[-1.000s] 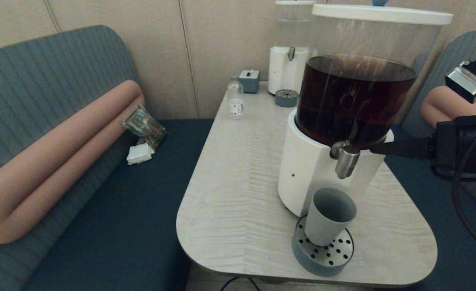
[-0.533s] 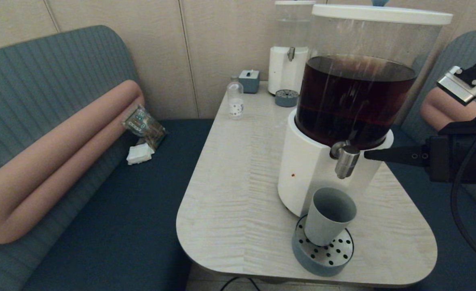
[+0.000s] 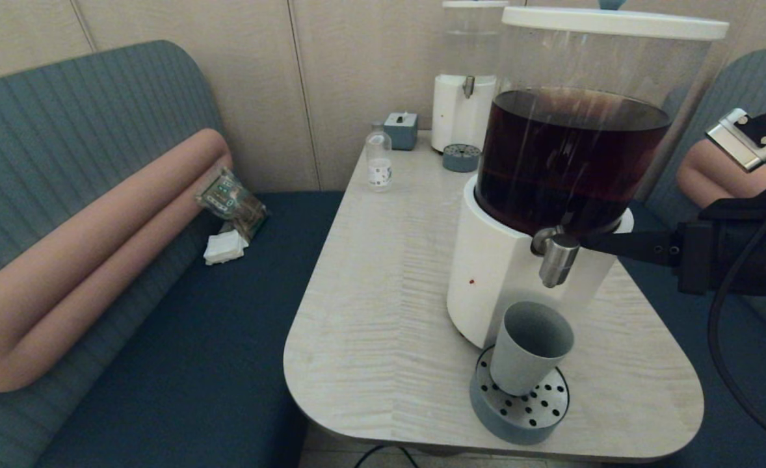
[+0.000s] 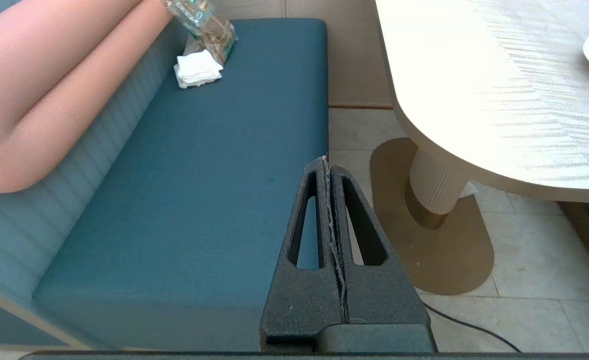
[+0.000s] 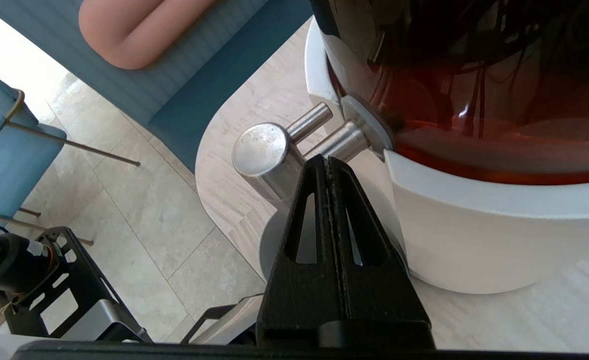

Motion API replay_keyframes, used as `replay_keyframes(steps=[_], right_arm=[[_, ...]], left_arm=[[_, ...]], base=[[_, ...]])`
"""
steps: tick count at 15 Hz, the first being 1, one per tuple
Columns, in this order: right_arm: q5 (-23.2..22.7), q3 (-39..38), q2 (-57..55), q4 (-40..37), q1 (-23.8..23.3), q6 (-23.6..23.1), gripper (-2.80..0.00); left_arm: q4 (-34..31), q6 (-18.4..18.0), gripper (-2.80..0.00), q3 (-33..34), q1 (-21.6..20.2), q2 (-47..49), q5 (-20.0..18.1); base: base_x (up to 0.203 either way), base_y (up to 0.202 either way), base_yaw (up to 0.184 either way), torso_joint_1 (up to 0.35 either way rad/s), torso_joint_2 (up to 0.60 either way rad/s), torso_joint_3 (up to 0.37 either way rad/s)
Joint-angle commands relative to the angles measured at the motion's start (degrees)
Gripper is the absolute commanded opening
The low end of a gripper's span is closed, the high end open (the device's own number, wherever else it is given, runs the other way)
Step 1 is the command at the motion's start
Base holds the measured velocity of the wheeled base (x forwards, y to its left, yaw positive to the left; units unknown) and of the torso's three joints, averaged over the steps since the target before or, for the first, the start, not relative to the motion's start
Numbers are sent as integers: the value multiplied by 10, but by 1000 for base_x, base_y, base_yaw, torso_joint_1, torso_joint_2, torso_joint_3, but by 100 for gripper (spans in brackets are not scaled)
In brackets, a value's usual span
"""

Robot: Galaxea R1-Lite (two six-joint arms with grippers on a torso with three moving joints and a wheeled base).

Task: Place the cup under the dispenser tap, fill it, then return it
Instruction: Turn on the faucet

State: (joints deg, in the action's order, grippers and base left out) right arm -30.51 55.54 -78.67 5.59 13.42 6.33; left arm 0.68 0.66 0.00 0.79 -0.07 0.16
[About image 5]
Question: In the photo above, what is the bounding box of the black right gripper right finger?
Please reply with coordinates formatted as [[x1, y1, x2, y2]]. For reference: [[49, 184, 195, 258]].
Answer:
[[318, 157, 436, 349]]

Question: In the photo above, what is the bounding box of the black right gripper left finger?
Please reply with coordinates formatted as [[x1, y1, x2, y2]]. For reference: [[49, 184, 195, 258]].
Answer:
[[256, 154, 348, 349]]

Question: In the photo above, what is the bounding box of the metal dispenser tap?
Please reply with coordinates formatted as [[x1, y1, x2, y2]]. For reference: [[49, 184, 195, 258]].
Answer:
[[232, 95, 394, 207]]

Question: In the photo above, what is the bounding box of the white dispenser with dark tea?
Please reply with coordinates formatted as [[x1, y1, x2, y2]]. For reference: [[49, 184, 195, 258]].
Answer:
[[304, 0, 589, 295]]

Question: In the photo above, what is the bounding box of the blue ribbed sofa bench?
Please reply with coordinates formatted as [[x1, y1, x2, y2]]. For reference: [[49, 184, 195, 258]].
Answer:
[[0, 0, 316, 174]]

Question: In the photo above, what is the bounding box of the pink sofa bolster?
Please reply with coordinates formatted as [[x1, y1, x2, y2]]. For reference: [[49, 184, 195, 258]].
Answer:
[[78, 0, 219, 70]]

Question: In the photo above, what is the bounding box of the light blue chair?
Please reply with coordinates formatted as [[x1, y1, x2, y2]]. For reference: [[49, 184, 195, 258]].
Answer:
[[0, 57, 141, 247]]

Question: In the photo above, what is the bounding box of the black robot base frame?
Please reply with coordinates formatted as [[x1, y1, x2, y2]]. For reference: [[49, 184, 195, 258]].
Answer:
[[4, 226, 266, 346]]

